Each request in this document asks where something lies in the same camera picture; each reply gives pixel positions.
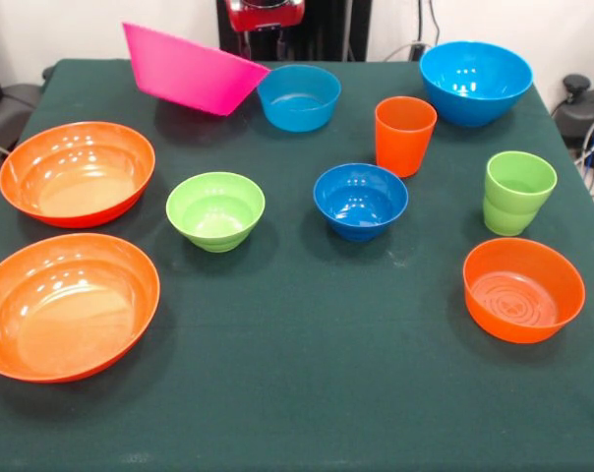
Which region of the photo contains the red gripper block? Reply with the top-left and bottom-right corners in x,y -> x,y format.
227,0 -> 307,33

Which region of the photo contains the large pink bowl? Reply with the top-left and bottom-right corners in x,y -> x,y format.
122,22 -> 271,118

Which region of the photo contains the small light blue bowl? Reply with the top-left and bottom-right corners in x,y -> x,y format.
256,64 -> 342,134

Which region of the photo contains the orange cup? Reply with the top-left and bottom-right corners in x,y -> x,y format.
374,95 -> 439,179

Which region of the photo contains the dark blue bowl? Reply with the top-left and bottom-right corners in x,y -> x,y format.
312,162 -> 410,243

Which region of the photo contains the green bowl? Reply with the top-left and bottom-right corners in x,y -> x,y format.
165,171 -> 267,254

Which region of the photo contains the large light blue bowl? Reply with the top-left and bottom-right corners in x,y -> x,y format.
419,40 -> 535,129

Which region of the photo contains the large orange bowl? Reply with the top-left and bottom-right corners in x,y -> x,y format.
0,232 -> 161,384
0,121 -> 156,229

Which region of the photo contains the dark grey floor base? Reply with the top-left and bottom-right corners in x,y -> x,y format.
552,73 -> 594,148
0,66 -> 57,145

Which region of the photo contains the dark green tablecloth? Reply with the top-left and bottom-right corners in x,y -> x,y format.
0,58 -> 594,472

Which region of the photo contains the green cup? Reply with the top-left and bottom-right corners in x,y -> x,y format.
482,150 -> 559,237

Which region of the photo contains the small orange bowl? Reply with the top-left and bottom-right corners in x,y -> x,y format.
462,237 -> 587,345

